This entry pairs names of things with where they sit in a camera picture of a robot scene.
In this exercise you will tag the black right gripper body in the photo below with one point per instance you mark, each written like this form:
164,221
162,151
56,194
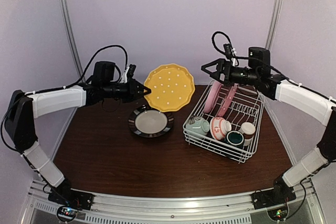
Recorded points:
249,77

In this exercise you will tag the right aluminium corner post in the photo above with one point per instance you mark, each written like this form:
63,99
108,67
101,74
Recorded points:
273,23

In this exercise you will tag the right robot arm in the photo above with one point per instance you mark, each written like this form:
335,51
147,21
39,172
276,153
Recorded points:
275,85

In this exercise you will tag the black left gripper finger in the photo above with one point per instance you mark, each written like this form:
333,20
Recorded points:
140,87
143,93

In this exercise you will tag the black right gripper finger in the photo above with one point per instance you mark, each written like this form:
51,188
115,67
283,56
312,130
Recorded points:
214,75
211,66

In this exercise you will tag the aluminium front frame rail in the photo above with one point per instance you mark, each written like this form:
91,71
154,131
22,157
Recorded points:
235,208

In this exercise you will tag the pink polka dot plate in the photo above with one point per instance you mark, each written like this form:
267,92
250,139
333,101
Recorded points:
227,101

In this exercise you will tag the dark teal small cup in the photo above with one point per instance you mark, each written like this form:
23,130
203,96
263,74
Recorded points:
235,139

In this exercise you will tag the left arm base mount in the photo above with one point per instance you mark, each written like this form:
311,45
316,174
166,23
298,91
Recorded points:
65,195

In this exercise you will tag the white brown small cup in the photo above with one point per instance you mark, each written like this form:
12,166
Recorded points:
248,131

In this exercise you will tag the black striped rim plate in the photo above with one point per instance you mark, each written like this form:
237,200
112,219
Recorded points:
148,122

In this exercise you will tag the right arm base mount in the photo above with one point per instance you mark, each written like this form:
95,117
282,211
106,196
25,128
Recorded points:
281,193

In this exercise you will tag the yellow polka dot plate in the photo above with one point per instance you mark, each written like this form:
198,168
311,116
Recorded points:
172,87

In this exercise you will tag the plain pink plate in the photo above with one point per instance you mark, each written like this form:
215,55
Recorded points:
212,97

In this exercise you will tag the white wire dish rack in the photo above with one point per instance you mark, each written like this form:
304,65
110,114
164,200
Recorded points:
246,106

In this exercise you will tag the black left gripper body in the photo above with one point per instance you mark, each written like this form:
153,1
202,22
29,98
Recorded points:
126,93

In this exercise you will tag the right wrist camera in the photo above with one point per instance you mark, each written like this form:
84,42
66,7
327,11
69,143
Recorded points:
230,54

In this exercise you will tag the aluminium corner post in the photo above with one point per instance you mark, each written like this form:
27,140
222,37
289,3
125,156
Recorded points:
70,36
273,23

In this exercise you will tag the left aluminium corner post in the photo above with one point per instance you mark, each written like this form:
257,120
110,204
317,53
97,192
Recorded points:
70,36

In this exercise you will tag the pale green floral bowl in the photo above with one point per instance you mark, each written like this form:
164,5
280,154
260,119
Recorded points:
198,125

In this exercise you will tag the white red patterned bowl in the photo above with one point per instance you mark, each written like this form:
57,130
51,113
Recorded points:
219,127

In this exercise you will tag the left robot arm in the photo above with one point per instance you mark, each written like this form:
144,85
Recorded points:
25,109

